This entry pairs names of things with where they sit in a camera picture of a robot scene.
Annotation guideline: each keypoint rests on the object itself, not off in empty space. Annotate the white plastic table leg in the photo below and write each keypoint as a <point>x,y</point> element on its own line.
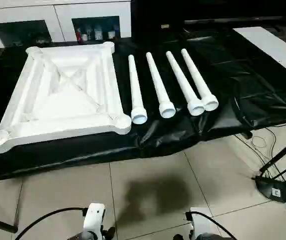
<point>197,80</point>
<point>182,85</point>
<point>135,90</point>
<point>157,85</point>

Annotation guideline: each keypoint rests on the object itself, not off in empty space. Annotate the white plastic table top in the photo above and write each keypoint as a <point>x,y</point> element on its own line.
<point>58,100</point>

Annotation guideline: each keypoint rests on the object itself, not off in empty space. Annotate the black plastic mat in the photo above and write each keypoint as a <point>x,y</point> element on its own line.
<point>232,100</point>

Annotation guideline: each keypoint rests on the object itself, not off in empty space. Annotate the small yellow tag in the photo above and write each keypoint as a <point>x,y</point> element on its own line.
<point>165,26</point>

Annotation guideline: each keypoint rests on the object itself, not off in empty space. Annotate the tall clear bottle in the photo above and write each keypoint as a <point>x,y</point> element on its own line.
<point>98,32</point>

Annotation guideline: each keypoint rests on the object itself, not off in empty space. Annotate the small white jar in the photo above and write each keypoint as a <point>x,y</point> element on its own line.
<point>84,36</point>

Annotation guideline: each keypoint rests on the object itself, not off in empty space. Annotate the red bottle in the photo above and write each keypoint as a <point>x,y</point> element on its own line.
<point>78,35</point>

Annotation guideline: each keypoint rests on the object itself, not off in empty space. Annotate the white cabinet with glass doors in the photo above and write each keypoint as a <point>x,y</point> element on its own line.
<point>58,10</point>

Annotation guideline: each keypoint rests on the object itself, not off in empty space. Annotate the black floor stand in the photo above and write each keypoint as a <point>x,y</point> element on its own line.
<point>275,190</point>

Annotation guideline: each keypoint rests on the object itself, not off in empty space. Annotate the white flat board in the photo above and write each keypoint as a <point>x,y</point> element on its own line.
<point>277,50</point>

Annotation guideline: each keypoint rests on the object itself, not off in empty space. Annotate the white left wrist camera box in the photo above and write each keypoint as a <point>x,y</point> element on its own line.
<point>95,217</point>

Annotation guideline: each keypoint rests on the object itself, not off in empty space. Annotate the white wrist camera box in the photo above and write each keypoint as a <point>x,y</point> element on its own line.
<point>202,225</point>
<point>95,217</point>

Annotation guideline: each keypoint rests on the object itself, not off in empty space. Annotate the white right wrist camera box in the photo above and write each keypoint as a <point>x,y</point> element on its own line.
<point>202,225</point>

